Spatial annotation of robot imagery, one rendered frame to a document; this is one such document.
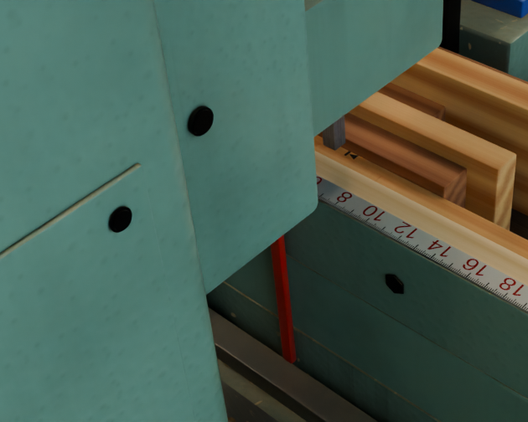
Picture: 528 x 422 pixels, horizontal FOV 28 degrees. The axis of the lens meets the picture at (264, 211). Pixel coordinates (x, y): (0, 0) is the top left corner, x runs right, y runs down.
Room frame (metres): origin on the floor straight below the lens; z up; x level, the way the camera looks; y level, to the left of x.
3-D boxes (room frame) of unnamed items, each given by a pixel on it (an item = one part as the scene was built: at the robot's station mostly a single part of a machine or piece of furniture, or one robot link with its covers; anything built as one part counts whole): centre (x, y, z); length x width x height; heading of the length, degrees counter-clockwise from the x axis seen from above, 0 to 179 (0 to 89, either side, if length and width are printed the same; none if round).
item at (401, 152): (0.49, -0.04, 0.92); 0.19 x 0.02 x 0.05; 42
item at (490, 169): (0.49, -0.06, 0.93); 0.20 x 0.02 x 0.06; 42
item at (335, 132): (0.45, -0.04, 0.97); 0.01 x 0.01 x 0.05; 42
